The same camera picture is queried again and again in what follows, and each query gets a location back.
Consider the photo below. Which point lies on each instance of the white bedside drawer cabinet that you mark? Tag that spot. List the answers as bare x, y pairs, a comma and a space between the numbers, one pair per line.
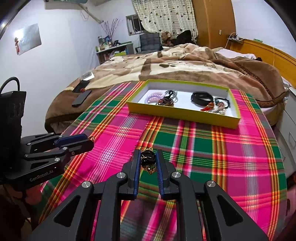
285, 132

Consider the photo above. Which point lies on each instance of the brown teddy bear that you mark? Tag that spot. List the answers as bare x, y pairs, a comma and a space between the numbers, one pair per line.
167, 39

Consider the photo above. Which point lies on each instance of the wooden headboard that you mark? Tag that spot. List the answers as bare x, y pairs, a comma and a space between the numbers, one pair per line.
285, 63

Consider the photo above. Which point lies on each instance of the silver wall poster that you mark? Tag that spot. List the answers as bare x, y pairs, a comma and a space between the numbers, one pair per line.
27, 38

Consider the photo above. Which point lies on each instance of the purple dried flower branches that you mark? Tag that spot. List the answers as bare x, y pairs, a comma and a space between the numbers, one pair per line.
110, 28

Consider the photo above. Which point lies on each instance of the grey desk shelf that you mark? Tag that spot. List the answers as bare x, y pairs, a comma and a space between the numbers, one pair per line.
119, 50

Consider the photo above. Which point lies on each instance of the black office chair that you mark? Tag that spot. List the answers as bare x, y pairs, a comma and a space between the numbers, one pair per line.
149, 42

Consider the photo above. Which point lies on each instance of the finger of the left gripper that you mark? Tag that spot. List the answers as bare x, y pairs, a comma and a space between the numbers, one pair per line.
70, 139
74, 149

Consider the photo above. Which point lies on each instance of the white card on bed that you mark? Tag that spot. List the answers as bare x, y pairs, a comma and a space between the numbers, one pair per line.
87, 76

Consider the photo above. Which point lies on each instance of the black smart wristband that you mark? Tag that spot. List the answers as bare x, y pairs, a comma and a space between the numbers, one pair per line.
201, 98

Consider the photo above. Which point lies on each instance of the wooden wardrobe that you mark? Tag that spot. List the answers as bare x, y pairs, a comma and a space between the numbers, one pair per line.
215, 22

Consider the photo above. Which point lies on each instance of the brown plush blanket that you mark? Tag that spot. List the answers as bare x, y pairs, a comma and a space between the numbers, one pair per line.
186, 62

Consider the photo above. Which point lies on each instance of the white pillow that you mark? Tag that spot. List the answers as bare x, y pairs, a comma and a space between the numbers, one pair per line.
232, 54

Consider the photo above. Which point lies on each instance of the heart pattern curtain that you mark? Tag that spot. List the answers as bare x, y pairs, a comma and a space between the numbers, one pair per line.
161, 16

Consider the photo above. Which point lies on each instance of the yellow-green shallow box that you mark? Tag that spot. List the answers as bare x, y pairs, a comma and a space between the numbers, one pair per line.
183, 108

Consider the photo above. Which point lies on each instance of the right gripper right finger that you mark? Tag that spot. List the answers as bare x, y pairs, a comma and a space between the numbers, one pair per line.
204, 210

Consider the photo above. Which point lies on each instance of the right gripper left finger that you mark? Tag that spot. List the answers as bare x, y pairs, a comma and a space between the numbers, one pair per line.
92, 210

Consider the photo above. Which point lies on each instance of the person left hand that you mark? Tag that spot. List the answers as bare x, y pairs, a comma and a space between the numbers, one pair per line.
25, 201

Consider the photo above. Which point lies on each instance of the black phone with red charm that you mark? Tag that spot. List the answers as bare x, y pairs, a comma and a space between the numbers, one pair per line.
80, 87

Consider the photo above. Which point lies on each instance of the window with bars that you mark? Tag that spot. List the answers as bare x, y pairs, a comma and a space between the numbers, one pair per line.
134, 25

